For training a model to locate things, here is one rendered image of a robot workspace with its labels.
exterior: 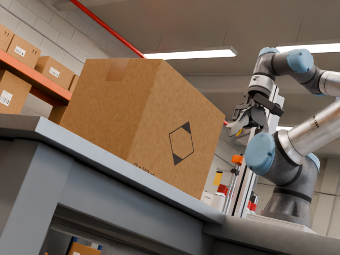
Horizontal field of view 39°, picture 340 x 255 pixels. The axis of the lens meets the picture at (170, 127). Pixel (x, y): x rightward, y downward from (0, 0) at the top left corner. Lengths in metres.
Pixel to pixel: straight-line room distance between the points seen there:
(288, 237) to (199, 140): 0.45
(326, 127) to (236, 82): 6.04
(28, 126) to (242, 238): 0.42
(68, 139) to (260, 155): 0.86
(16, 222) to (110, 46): 6.81
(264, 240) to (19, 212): 0.40
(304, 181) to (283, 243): 0.70
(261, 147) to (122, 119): 0.50
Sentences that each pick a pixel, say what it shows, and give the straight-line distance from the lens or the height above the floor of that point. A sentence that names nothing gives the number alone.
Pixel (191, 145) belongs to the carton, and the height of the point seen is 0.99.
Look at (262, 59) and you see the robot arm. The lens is 1.61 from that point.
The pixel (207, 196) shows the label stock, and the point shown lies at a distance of 2.13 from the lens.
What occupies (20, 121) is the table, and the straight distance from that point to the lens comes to 0.60.
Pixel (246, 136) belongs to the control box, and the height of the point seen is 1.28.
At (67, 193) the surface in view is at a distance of 0.65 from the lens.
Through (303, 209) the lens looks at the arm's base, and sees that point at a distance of 1.47.
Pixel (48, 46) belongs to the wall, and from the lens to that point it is 6.69.
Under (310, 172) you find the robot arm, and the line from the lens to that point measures 1.50.
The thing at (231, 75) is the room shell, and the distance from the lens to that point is 7.45.
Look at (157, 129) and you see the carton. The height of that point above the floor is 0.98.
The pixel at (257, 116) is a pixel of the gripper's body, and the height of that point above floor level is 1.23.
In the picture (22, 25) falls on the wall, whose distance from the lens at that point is 6.50.
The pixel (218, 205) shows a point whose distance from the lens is 1.94.
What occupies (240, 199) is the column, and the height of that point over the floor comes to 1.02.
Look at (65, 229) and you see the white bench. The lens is 3.44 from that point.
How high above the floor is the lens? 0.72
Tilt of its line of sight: 15 degrees up
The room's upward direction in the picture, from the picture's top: 18 degrees clockwise
